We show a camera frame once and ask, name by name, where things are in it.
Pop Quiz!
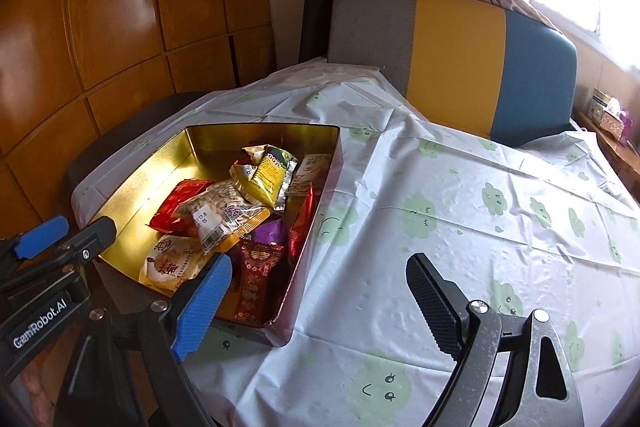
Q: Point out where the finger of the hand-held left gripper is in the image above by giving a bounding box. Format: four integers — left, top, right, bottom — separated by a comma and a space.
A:
0, 215, 70, 263
0, 216, 117, 293

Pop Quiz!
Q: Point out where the clear labelled snack packet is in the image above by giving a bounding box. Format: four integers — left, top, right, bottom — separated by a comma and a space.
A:
180, 184, 273, 258

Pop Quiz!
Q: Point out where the patterned tissue box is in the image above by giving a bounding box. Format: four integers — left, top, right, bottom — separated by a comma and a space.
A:
592, 101, 626, 136

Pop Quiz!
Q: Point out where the purple snack packet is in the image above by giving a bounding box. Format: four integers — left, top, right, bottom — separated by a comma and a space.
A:
250, 219, 288, 250

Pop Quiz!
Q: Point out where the white snack packet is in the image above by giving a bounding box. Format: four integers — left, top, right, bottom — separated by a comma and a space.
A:
287, 153, 333, 195

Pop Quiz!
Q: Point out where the large red snack packet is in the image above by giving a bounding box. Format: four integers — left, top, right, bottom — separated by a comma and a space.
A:
149, 179, 216, 235

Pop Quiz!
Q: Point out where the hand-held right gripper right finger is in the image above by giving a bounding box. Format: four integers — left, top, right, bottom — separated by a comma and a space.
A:
405, 253, 586, 427

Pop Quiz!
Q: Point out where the yellow snack packet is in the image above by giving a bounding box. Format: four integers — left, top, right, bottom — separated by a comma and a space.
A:
230, 143, 300, 212

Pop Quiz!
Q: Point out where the person's left hand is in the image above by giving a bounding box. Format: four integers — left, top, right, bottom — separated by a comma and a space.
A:
17, 353, 58, 418

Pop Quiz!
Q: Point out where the small red gold-print bar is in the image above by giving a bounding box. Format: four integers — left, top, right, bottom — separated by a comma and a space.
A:
231, 241, 286, 324

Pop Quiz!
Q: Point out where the black rolled mat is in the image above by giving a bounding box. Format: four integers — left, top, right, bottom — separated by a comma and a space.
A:
298, 0, 342, 64

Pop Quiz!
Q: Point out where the white cloud-print tablecloth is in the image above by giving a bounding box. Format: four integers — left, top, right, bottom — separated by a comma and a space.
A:
70, 59, 640, 427

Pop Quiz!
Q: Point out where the grey yellow blue chair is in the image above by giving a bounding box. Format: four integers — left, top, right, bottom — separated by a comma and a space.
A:
327, 0, 578, 150

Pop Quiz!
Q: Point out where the gold-lined maroon tin box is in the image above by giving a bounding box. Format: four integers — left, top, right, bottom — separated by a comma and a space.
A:
87, 123, 343, 348

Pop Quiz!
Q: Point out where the clear pastry packet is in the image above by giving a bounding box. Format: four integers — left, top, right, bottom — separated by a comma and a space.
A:
137, 234, 216, 295

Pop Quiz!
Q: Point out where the red white-edged snack packet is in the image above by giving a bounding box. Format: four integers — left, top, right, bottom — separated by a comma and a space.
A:
287, 184, 316, 260

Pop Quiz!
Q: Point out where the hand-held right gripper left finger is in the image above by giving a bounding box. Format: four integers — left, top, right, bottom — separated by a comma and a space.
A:
52, 252, 233, 427

